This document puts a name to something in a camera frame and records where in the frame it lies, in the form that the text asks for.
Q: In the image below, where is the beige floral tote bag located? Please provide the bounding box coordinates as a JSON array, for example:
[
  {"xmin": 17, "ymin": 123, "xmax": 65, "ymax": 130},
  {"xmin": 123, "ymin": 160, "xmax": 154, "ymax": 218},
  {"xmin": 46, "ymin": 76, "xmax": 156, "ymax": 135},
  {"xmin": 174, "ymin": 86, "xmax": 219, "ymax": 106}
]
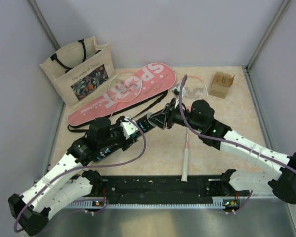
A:
[{"xmin": 40, "ymin": 36, "xmax": 115, "ymax": 106}]

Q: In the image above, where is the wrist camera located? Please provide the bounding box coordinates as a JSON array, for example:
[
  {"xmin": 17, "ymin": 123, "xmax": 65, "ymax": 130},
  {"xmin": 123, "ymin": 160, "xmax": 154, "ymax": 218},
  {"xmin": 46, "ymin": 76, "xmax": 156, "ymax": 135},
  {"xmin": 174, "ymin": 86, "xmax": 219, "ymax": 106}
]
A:
[
  {"xmin": 120, "ymin": 117, "xmax": 138, "ymax": 140},
  {"xmin": 171, "ymin": 83, "xmax": 187, "ymax": 97}
]

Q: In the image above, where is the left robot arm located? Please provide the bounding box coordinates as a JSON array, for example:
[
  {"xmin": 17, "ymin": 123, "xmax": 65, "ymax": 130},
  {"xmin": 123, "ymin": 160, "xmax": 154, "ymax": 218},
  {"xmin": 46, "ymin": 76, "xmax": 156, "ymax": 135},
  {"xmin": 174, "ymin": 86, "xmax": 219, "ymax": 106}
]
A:
[{"xmin": 8, "ymin": 116, "xmax": 153, "ymax": 236}]

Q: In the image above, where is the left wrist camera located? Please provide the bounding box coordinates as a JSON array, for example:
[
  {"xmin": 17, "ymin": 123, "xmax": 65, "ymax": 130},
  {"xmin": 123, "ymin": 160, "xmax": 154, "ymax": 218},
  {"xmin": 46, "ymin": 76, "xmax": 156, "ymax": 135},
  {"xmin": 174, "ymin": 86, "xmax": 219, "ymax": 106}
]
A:
[{"xmin": 120, "ymin": 117, "xmax": 138, "ymax": 140}]

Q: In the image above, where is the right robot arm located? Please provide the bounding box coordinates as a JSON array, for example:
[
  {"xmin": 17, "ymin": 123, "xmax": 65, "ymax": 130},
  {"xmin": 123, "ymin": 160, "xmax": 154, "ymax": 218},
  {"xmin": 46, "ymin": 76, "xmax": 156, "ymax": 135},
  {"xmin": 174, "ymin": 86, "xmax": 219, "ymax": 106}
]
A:
[{"xmin": 148, "ymin": 100, "xmax": 296, "ymax": 204}]

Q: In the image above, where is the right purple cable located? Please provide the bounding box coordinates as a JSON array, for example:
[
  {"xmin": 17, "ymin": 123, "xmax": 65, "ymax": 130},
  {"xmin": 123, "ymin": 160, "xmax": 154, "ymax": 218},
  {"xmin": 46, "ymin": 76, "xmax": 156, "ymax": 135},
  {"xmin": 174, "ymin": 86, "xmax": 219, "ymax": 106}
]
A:
[{"xmin": 179, "ymin": 75, "xmax": 296, "ymax": 205}]

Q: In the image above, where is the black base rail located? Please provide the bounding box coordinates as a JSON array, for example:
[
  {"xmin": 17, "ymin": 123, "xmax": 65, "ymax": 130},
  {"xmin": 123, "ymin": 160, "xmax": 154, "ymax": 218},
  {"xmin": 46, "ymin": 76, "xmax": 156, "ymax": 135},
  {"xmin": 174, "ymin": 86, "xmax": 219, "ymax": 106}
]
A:
[{"xmin": 71, "ymin": 174, "xmax": 242, "ymax": 205}]

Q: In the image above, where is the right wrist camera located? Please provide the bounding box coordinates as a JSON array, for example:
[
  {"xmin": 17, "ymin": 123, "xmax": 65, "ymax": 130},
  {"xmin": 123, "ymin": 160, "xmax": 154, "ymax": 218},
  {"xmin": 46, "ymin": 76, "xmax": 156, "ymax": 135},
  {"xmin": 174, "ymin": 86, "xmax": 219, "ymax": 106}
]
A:
[{"xmin": 171, "ymin": 83, "xmax": 187, "ymax": 97}]

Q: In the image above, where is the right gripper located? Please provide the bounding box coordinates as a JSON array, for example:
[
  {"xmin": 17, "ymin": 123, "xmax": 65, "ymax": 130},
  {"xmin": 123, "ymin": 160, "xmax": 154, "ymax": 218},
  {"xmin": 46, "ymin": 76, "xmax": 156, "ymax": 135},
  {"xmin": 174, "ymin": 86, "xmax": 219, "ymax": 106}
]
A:
[{"xmin": 146, "ymin": 100, "xmax": 202, "ymax": 133}]

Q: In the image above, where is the pink racket cover bag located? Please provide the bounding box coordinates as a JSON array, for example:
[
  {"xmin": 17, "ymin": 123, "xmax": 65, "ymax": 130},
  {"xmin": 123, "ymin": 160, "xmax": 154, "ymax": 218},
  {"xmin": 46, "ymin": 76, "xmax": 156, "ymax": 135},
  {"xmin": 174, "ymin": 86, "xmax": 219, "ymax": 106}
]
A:
[{"xmin": 67, "ymin": 63, "xmax": 176, "ymax": 128}]

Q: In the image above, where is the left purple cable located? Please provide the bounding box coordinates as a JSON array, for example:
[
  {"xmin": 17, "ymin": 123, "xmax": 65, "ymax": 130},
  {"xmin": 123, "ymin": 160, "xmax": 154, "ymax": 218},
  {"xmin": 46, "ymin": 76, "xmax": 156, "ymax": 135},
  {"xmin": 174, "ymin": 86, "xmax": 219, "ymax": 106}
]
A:
[{"xmin": 13, "ymin": 118, "xmax": 147, "ymax": 234}]

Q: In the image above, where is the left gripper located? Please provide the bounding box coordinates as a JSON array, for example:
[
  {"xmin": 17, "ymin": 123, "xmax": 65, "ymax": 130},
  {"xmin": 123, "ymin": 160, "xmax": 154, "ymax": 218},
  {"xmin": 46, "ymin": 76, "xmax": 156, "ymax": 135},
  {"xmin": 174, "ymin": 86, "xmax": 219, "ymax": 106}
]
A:
[{"xmin": 100, "ymin": 117, "xmax": 139, "ymax": 151}]

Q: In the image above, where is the pink racket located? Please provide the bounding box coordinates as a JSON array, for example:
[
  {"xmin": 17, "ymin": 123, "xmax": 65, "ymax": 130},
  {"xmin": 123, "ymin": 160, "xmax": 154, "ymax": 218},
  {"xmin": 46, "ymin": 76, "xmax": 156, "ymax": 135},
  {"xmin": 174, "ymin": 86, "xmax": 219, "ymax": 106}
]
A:
[
  {"xmin": 107, "ymin": 70, "xmax": 143, "ymax": 118},
  {"xmin": 181, "ymin": 75, "xmax": 209, "ymax": 182}
]

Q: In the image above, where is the black shuttlecock tube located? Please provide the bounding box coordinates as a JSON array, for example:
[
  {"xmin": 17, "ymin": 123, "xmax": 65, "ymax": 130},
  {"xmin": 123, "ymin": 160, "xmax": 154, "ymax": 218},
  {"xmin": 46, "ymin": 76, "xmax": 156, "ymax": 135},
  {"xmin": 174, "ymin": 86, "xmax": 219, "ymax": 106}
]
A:
[{"xmin": 92, "ymin": 112, "xmax": 160, "ymax": 163}]

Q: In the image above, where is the small cardboard box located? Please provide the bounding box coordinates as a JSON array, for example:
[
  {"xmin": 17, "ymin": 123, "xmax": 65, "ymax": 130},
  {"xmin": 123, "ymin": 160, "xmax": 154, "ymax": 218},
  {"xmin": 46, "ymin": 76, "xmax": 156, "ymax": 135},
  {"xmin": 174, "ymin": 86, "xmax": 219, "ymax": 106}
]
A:
[{"xmin": 209, "ymin": 72, "xmax": 235, "ymax": 99}]

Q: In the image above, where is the purple cable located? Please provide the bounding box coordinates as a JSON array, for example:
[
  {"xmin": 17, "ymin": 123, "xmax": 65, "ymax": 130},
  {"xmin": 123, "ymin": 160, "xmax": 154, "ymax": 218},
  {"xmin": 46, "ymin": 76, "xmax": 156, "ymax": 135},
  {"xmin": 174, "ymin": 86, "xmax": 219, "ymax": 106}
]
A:
[
  {"xmin": 13, "ymin": 118, "xmax": 147, "ymax": 234},
  {"xmin": 179, "ymin": 75, "xmax": 296, "ymax": 205}
]

